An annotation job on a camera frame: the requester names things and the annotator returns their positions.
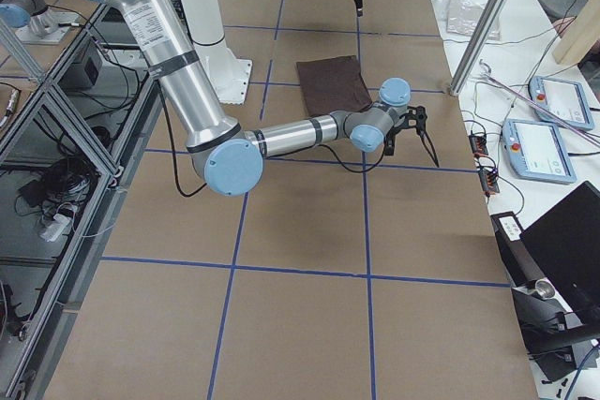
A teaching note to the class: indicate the brown t-shirt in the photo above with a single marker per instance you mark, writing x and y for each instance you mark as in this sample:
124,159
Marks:
333,84

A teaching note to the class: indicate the third robot base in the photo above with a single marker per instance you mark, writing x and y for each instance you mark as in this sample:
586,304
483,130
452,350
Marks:
35,22

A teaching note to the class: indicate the black orange connector board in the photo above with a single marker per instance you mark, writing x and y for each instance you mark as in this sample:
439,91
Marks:
478,143

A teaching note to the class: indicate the clear plastic bag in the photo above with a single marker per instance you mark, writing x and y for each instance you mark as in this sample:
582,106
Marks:
462,16

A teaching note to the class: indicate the white reacher grabber tool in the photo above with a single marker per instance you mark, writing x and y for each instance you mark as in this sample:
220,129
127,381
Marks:
486,72

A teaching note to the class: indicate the near blue teach pendant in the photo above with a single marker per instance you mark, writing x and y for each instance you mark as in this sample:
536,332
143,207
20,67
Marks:
536,152

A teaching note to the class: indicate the blue teach pendant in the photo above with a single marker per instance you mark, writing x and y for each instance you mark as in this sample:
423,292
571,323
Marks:
536,152
566,99

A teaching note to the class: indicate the far blue teach pendant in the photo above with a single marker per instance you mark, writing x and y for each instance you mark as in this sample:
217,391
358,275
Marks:
566,99

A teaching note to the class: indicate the black laptop box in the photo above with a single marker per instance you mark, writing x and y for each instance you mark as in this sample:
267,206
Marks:
564,243

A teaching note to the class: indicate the wooden plank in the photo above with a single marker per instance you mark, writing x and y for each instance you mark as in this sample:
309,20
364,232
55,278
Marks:
579,35

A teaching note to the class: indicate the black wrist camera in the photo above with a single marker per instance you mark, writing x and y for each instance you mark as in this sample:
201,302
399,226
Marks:
415,118

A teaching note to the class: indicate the white central pedestal column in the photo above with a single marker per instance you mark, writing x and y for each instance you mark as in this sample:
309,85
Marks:
228,74

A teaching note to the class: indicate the aluminium frame post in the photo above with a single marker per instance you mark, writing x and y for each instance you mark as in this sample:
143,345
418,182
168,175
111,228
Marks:
475,45

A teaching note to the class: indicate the aluminium side frame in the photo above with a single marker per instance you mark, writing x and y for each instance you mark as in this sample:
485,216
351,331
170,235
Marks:
68,155

